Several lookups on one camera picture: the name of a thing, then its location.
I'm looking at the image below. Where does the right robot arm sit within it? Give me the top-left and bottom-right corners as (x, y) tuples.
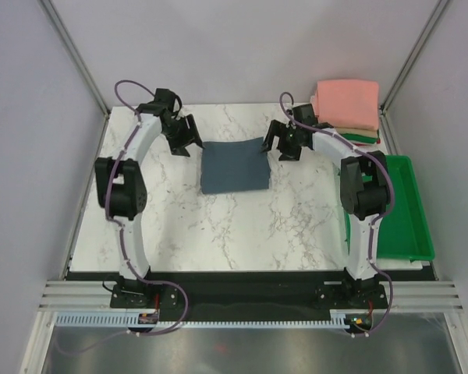
(261, 104), (395, 307)

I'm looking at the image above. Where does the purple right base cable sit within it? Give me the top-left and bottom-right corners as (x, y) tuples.
(345, 272), (393, 338)

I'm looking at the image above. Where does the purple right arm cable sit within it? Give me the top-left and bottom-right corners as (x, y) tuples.
(278, 91), (393, 273)

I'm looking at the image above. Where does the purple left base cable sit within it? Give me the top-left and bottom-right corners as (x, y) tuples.
(54, 280), (192, 355)

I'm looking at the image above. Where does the right aluminium frame post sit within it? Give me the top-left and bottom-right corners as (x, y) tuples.
(380, 0), (452, 115)

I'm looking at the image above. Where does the left aluminium frame post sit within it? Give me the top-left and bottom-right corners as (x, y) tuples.
(37, 0), (111, 119)

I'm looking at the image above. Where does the green plastic tray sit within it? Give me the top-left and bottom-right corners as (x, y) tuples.
(345, 153), (438, 263)

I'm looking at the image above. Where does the folded salmon pink t-shirt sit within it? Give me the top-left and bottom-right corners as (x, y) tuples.
(310, 79), (379, 131)

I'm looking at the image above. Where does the aluminium frame post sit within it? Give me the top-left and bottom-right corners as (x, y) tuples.
(37, 0), (111, 119)
(380, 0), (452, 115)

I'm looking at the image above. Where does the white slotted cable duct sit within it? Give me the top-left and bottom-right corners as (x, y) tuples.
(55, 309), (349, 329)

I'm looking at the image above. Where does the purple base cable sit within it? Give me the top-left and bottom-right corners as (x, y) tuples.
(54, 280), (192, 355)
(345, 272), (393, 338)

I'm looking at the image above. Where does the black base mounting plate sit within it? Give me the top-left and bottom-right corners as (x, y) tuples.
(110, 270), (388, 309)

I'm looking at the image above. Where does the blue-grey t-shirt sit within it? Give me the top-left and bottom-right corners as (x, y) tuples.
(200, 137), (271, 195)

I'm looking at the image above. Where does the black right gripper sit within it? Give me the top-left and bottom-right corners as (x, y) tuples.
(259, 118), (302, 161)

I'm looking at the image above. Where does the folded beige t-shirt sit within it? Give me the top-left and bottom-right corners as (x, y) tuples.
(336, 128), (379, 137)

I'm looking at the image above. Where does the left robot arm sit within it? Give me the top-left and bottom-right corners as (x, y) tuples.
(94, 88), (203, 306)

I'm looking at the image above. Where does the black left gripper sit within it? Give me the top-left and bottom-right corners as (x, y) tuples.
(161, 115), (204, 157)

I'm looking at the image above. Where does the folded green t-shirt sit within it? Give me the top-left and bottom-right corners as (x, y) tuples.
(342, 133), (379, 145)

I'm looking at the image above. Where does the folded red t-shirt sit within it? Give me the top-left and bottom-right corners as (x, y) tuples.
(357, 139), (381, 146)

